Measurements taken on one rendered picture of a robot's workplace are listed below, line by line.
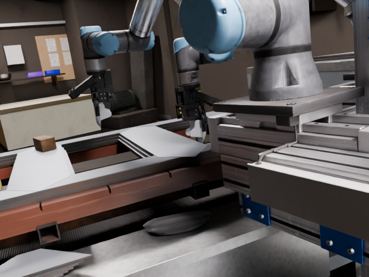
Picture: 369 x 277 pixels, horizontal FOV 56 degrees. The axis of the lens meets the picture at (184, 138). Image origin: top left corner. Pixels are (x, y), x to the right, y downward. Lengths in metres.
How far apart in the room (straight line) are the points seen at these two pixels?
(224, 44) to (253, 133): 0.23
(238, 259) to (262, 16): 0.79
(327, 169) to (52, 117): 6.30
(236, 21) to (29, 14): 8.51
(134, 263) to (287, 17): 0.64
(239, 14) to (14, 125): 6.12
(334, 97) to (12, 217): 0.80
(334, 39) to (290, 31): 3.78
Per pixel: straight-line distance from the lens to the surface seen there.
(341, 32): 4.45
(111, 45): 1.19
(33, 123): 6.64
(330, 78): 1.72
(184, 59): 1.16
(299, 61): 0.72
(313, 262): 1.40
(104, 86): 1.34
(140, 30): 1.21
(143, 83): 7.41
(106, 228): 1.44
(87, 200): 1.00
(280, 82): 0.71
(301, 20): 0.73
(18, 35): 8.91
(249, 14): 0.64
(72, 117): 6.78
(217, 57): 1.01
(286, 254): 1.30
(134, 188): 1.01
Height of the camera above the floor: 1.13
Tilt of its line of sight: 12 degrees down
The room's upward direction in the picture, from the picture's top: 8 degrees counter-clockwise
